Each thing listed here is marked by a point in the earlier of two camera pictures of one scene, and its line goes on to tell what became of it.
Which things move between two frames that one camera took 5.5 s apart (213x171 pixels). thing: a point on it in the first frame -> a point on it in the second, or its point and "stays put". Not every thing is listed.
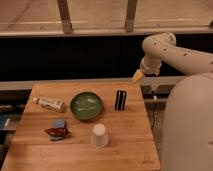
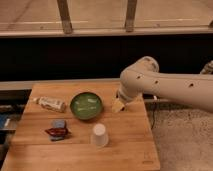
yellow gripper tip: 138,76 -> 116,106
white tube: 51,104 stays put
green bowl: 86,105 stays put
